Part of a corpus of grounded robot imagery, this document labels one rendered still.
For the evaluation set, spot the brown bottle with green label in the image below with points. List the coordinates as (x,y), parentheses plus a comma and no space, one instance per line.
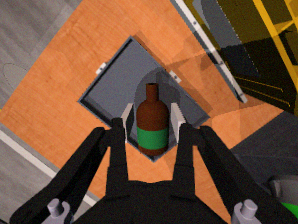
(152,120)

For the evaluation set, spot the yellow crate with dividers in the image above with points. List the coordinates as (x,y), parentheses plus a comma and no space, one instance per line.
(243,34)

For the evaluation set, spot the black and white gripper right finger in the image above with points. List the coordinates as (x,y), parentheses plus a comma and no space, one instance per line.
(245,201)

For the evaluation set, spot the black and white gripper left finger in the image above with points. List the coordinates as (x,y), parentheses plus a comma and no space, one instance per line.
(58,202)

